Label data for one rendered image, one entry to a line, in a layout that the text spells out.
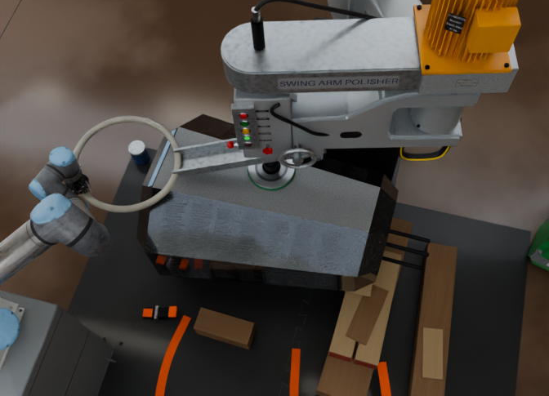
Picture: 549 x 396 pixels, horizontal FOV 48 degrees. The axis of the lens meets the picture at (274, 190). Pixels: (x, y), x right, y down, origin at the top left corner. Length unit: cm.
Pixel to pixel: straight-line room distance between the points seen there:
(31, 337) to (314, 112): 146
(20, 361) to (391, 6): 202
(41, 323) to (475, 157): 260
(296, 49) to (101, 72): 246
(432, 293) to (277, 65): 176
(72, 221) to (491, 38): 135
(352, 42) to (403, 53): 17
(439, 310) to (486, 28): 186
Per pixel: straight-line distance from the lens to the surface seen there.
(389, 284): 327
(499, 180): 392
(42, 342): 276
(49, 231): 202
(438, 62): 209
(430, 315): 339
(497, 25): 190
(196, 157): 282
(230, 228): 284
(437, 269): 347
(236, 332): 331
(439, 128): 245
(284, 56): 210
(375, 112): 229
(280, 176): 280
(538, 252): 361
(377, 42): 214
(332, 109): 233
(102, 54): 449
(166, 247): 298
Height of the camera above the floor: 334
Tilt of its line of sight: 64 degrees down
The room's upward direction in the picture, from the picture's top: 6 degrees counter-clockwise
